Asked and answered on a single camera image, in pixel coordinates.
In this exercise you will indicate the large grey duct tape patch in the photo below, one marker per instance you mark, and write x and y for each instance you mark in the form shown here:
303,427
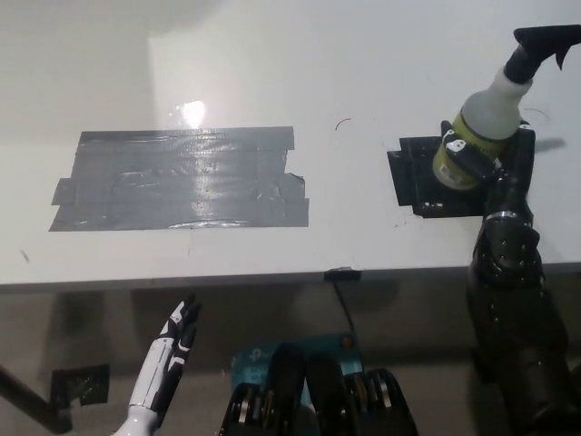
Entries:
181,181

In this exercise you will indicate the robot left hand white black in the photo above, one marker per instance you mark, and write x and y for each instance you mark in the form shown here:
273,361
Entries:
156,372

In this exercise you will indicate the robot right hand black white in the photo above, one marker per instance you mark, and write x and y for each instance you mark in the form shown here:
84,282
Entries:
513,186

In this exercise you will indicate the black metal table leg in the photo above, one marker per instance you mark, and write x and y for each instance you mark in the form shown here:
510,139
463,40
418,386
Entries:
32,399

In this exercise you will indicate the robot torso black blocks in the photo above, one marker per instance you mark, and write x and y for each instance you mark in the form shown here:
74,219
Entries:
327,399

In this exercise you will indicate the teal box on robot torso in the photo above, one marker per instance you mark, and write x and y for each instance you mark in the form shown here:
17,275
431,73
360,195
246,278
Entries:
254,359

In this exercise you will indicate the small black tape square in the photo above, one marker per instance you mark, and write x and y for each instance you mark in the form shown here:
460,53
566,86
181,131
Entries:
413,181

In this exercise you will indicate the spray bottle yellow label black nozzle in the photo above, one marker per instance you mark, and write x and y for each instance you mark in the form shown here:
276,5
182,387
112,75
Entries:
488,109

